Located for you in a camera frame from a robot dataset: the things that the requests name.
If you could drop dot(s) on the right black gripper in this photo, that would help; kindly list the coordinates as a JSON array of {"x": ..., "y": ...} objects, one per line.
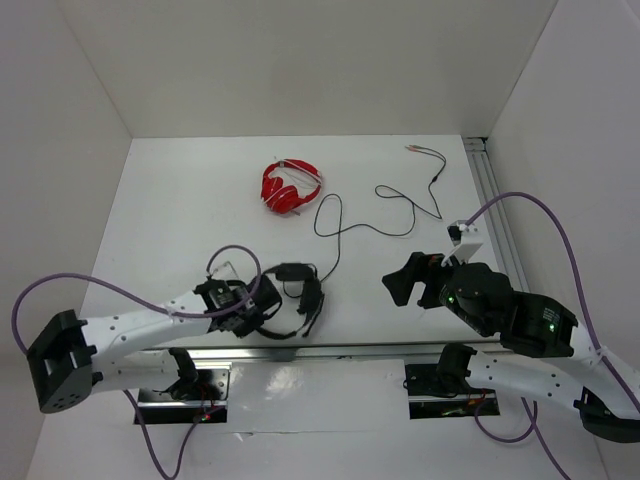
[{"x": 397, "y": 283}]

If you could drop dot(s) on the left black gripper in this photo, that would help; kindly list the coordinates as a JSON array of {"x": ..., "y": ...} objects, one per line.
[{"x": 255, "y": 320}]

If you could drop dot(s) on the black headphones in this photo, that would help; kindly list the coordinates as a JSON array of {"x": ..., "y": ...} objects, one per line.
[{"x": 296, "y": 281}]

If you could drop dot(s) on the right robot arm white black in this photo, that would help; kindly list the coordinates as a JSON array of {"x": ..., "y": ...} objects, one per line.
[{"x": 565, "y": 368}]

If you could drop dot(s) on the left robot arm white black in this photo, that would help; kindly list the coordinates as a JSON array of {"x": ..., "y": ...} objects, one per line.
[{"x": 73, "y": 358}]

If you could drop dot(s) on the red headphones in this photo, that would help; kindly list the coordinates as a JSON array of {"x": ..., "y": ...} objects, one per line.
[{"x": 283, "y": 199}]

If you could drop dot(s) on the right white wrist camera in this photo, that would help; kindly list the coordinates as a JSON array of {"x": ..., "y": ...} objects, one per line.
[{"x": 466, "y": 240}]

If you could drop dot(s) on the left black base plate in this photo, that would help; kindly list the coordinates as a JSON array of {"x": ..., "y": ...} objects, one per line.
[{"x": 206, "y": 401}]

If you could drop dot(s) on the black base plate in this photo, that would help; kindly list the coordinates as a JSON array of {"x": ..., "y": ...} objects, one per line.
[
  {"x": 430, "y": 398},
  {"x": 206, "y": 401}
]

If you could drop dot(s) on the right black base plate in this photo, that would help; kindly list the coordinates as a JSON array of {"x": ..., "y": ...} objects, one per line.
[{"x": 430, "y": 398}]

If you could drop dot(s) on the aluminium rail right side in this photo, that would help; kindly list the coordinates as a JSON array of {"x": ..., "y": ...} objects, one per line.
[{"x": 499, "y": 231}]

